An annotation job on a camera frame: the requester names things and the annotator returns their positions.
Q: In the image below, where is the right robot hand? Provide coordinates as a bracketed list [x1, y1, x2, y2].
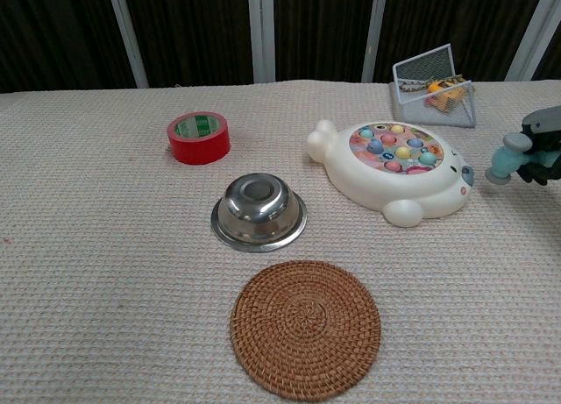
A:
[516, 105, 561, 187]

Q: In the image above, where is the round woven rattan coaster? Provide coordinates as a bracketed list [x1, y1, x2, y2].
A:
[229, 259, 382, 401]

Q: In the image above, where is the stainless steel bowl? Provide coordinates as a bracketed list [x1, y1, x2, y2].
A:
[210, 172, 308, 252]

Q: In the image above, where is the black curtain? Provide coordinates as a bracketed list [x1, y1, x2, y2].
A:
[0, 0, 561, 94]

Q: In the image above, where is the beige woven tablecloth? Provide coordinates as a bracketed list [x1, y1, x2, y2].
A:
[0, 78, 561, 404]

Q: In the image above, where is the white whack-a-mole toy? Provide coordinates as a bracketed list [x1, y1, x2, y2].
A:
[306, 119, 476, 229]

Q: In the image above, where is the braided rope cord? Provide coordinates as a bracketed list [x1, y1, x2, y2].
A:
[401, 73, 465, 93]

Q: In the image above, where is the white wire mesh basket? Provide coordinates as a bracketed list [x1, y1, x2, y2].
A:
[389, 43, 478, 129]

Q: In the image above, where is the teal toy hammer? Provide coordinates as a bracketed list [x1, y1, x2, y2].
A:
[485, 131, 561, 186]

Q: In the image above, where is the white metal frame post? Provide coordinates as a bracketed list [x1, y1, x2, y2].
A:
[247, 0, 276, 83]
[503, 0, 561, 82]
[361, 0, 389, 83]
[105, 0, 149, 89]

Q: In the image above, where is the red tape roll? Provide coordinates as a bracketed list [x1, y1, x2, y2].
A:
[167, 111, 231, 166]

